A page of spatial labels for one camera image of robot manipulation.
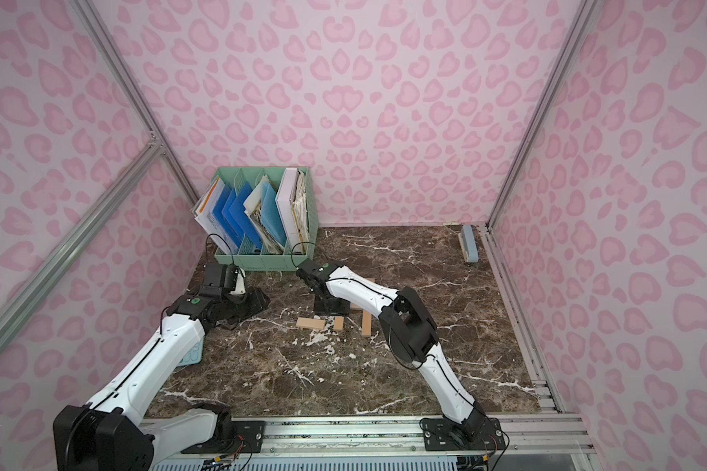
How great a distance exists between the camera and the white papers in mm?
921

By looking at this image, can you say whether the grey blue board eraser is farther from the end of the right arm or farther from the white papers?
the white papers

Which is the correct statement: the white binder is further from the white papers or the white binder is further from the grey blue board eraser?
the grey blue board eraser

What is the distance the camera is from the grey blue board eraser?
42.9 inches

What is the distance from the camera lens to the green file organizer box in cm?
95

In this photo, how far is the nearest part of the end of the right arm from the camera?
27.2 inches
